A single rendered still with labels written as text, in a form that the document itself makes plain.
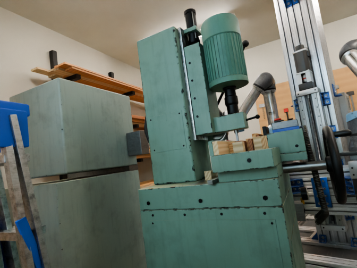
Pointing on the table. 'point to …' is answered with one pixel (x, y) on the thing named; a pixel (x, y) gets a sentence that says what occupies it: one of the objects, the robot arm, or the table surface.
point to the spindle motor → (223, 52)
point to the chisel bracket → (230, 123)
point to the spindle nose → (231, 99)
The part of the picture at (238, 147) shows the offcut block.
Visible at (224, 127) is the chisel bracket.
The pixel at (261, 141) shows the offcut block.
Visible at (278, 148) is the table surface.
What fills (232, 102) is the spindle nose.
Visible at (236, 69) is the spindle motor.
